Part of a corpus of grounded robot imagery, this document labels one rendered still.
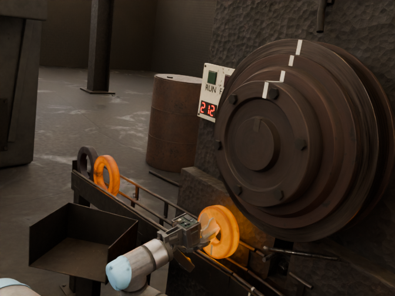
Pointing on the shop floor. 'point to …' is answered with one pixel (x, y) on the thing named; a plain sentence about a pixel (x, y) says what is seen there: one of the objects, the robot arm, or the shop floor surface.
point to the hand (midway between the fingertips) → (217, 225)
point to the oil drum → (173, 122)
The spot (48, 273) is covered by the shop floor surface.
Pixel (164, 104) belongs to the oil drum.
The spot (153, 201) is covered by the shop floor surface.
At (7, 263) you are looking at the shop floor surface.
